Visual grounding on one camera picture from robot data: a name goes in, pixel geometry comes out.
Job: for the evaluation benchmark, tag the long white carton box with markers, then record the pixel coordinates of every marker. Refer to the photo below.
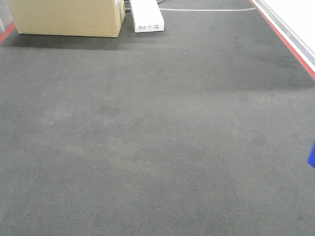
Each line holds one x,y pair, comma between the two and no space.
146,16

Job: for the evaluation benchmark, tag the large brown cardboard box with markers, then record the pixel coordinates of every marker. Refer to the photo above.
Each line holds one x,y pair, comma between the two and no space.
94,18

